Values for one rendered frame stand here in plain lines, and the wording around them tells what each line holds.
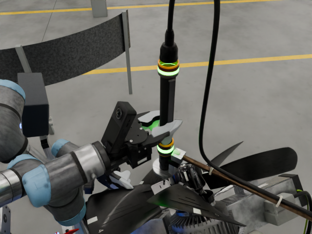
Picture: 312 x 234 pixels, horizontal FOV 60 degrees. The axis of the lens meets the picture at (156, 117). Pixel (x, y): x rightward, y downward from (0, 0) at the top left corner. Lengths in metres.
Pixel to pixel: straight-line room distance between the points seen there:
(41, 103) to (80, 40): 1.28
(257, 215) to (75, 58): 1.95
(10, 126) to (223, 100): 2.60
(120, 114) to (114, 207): 0.45
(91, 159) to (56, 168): 0.07
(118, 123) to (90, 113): 2.44
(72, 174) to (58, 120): 2.46
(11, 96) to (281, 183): 0.95
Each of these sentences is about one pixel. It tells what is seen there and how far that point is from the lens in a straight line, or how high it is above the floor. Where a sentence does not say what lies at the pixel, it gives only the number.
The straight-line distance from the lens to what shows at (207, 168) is 0.70.
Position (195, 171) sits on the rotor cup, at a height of 1.26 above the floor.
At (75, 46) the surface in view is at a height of 0.84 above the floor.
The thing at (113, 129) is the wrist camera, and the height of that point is 1.59.
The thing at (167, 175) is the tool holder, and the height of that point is 1.35.
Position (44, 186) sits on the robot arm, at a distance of 0.57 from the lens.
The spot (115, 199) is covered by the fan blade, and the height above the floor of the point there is 1.18.
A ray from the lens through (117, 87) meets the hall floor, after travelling 3.30.
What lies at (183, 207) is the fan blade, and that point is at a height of 1.44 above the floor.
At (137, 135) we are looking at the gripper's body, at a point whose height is 1.55.
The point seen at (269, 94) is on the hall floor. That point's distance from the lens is 3.41.
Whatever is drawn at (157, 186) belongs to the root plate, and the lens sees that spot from 0.94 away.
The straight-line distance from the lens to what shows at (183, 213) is 0.94.
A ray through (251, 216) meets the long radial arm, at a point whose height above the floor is 1.10.
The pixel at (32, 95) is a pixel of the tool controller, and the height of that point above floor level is 1.24.
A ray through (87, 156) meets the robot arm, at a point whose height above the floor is 1.56.
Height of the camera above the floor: 2.00
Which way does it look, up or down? 44 degrees down
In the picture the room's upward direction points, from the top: straight up
